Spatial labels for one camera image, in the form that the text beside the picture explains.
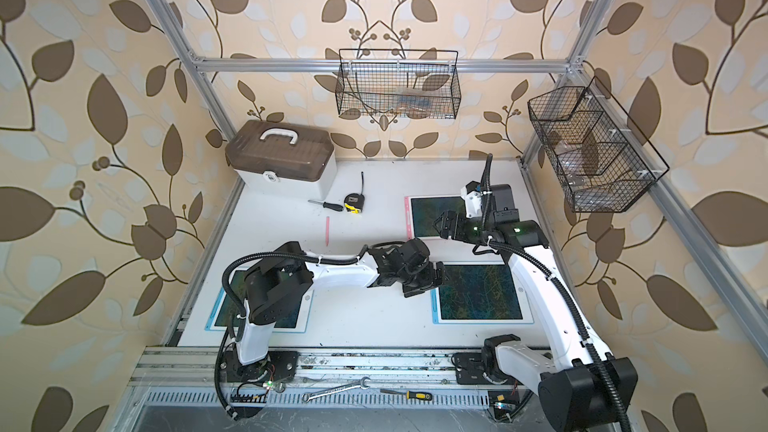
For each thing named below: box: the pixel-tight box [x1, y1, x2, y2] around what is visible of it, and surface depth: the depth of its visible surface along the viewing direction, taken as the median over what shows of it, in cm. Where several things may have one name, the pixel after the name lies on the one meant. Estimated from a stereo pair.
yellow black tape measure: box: [344, 193, 365, 214], surface depth 107 cm
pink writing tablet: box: [404, 195, 467, 241], surface depth 107 cm
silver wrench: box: [301, 376, 371, 402], surface depth 73 cm
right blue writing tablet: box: [431, 261, 534, 324], surface depth 88 cm
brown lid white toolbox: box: [225, 120, 338, 201], surface depth 102 cm
